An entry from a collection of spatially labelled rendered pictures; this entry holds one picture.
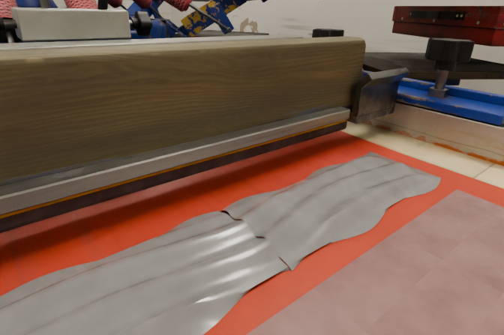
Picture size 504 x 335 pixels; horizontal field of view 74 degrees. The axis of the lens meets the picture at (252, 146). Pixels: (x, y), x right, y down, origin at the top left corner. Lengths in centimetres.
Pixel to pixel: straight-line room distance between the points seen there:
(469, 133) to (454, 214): 13
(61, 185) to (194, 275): 9
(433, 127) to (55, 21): 44
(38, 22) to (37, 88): 28
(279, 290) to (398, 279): 6
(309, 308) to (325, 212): 8
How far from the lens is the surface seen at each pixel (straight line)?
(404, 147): 38
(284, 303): 18
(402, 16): 132
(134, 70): 21
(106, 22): 49
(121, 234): 22
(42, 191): 21
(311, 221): 22
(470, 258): 24
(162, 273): 19
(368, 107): 37
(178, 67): 23
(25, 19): 47
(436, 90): 41
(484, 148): 39
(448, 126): 40
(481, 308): 21
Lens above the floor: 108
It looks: 22 degrees down
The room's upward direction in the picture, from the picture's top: 2 degrees clockwise
